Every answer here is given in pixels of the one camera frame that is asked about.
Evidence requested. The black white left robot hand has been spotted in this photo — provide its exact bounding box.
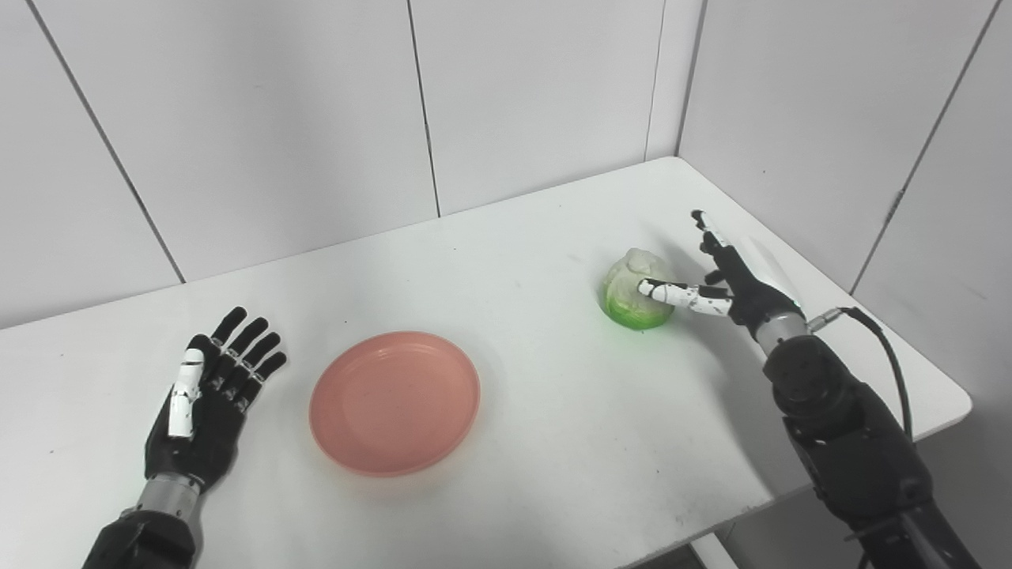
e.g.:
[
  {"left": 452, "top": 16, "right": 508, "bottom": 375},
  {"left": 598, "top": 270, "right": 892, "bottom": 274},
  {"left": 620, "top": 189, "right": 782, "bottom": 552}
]
[{"left": 144, "top": 307, "right": 288, "bottom": 495}]

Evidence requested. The pink round plate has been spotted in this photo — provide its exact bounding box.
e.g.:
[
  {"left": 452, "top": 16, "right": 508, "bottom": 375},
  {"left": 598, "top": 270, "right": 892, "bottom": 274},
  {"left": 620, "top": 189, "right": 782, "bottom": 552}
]
[{"left": 309, "top": 331, "right": 481, "bottom": 477}]

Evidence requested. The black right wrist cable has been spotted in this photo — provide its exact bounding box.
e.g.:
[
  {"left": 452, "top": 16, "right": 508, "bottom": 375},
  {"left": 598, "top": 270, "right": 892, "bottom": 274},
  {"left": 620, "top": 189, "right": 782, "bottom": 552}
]
[{"left": 806, "top": 306, "right": 915, "bottom": 443}]

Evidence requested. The green white cabbage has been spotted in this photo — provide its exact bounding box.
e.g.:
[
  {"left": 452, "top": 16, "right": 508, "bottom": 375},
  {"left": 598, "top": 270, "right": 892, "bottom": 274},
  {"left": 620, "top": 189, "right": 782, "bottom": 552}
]
[{"left": 601, "top": 248, "right": 678, "bottom": 331}]

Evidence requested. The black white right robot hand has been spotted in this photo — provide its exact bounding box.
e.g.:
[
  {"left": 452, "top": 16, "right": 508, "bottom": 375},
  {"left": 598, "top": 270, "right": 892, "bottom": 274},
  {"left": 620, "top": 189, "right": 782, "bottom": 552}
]
[{"left": 637, "top": 209, "right": 806, "bottom": 329}]

